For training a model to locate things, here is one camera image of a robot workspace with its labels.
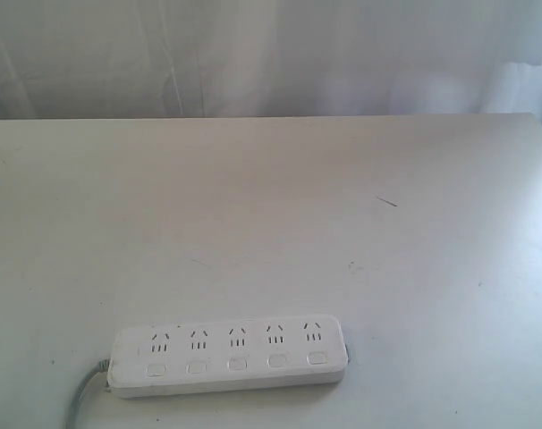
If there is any white five-outlet power strip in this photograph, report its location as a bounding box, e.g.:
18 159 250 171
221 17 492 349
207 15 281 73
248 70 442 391
107 315 349 399

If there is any white curtain backdrop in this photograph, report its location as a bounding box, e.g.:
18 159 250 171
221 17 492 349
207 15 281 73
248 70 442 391
0 1 542 123

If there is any grey power cable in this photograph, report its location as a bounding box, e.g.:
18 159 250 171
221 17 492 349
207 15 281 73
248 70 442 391
64 357 111 429

